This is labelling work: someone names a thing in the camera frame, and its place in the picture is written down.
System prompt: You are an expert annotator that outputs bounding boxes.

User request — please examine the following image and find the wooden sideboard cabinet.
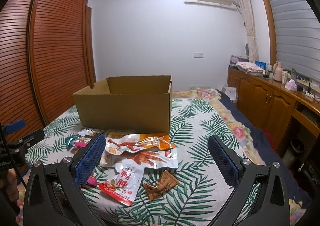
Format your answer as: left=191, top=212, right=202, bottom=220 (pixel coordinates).
left=227, top=67, right=319, bottom=154

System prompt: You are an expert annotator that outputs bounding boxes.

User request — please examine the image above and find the brown cardboard box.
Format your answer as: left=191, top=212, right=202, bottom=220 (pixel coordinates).
left=73, top=75, right=172, bottom=134

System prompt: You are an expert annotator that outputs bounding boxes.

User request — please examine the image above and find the wooden louvered wardrobe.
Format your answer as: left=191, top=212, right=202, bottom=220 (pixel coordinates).
left=1, top=0, right=95, bottom=142

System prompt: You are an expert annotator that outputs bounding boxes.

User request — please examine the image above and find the teal foil candy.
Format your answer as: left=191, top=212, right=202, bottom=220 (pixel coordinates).
left=65, top=135, right=81, bottom=150

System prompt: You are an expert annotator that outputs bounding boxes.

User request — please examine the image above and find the brown foil snack packet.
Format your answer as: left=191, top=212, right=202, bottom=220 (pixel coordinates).
left=143, top=170, right=180, bottom=201

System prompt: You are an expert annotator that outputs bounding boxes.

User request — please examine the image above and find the floral quilt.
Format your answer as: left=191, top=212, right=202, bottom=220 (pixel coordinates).
left=173, top=89, right=311, bottom=225

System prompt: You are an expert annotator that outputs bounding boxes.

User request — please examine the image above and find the folded floral cloth stack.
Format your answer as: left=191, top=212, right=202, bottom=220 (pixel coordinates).
left=236, top=62, right=264, bottom=75

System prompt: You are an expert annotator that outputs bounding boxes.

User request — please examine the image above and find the white paper bag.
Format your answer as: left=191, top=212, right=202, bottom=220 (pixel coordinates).
left=225, top=87, right=238, bottom=103

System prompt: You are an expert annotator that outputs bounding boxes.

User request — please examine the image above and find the red white duck gizzard packet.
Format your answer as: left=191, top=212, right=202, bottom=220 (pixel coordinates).
left=99, top=160, right=144, bottom=206

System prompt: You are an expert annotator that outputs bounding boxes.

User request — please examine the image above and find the white wall switch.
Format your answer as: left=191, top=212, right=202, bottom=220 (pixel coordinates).
left=194, top=53, right=204, bottom=58

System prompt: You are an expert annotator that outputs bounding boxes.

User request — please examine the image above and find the white chicken feet snack bag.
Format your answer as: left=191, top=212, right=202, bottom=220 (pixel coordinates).
left=99, top=149, right=178, bottom=169

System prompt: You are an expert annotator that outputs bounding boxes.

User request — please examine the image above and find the clear crumbly biscuit pack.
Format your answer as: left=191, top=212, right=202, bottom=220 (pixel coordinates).
left=104, top=129, right=135, bottom=139

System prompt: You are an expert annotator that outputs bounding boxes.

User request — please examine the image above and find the pink kettle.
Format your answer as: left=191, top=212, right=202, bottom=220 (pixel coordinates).
left=273, top=62, right=283, bottom=82

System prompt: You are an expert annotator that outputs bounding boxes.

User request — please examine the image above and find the orange chicken feet snack bag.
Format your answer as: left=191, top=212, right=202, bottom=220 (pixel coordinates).
left=105, top=133, right=176, bottom=156

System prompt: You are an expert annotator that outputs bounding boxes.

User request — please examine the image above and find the cream tied curtain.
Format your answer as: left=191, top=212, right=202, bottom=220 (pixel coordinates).
left=238, top=0, right=259, bottom=63

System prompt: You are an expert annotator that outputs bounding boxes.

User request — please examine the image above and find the small white snack packet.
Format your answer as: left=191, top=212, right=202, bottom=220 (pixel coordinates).
left=78, top=129, right=100, bottom=138

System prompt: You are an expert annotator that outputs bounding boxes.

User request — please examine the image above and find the small white fan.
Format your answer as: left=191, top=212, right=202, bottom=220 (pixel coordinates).
left=245, top=43, right=249, bottom=59

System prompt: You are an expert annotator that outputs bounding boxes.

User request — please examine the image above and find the person's left hand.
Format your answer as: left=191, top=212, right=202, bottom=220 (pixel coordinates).
left=0, top=169, right=19, bottom=202

